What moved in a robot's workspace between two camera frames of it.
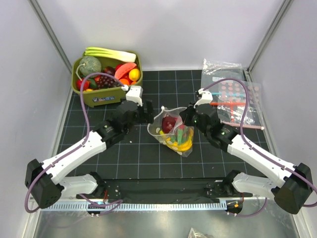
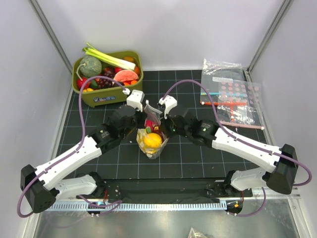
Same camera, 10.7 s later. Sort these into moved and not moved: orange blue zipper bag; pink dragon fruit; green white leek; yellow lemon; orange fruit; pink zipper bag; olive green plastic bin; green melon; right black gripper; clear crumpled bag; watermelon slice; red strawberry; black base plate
Moved: orange fruit; right black gripper; pink dragon fruit; green white leek; watermelon slice; yellow lemon
Not moved: olive green plastic bin; clear crumpled bag; pink zipper bag; red strawberry; orange blue zipper bag; black base plate; green melon
